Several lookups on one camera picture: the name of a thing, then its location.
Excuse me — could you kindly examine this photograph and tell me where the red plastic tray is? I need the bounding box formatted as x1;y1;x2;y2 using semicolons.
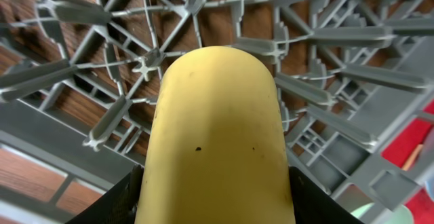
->
382;119;433;224

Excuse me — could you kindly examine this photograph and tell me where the grey dishwasher rack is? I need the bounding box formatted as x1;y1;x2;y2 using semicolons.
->
1;0;433;223

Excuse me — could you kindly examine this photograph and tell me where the yellow plastic cup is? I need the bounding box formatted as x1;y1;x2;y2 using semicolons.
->
136;46;295;223

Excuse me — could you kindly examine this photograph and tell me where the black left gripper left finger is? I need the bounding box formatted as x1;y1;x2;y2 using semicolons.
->
66;165;144;224

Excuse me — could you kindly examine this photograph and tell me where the green saucer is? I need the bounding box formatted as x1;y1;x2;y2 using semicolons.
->
351;203;414;224

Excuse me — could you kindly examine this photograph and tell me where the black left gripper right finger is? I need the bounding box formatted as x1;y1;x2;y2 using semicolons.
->
288;166;363;224

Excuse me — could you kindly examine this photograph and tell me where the wooden chopstick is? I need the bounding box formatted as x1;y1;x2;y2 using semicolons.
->
401;144;424;171

